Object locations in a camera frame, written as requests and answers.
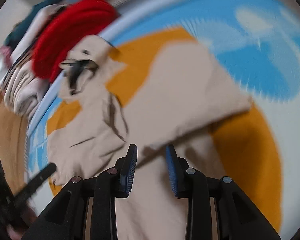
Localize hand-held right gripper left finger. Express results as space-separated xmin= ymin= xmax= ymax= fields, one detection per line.
xmin=21 ymin=144 xmax=138 ymax=240

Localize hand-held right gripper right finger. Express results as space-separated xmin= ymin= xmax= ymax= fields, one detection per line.
xmin=165 ymin=144 xmax=282 ymax=240

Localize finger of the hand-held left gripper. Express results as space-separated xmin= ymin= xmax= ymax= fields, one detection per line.
xmin=14 ymin=163 xmax=57 ymax=205

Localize beige and mustard garment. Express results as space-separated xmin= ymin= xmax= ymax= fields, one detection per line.
xmin=46 ymin=27 xmax=283 ymax=240

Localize cream folded blanket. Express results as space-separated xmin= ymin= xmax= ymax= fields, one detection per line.
xmin=0 ymin=4 xmax=56 ymax=115

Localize teal cloth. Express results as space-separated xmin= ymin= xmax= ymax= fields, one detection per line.
xmin=4 ymin=0 xmax=95 ymax=46

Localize white and blue printed bedsheet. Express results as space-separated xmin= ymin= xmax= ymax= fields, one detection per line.
xmin=25 ymin=0 xmax=300 ymax=240

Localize red knitted blanket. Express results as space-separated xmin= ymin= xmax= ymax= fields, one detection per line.
xmin=32 ymin=0 xmax=120 ymax=83

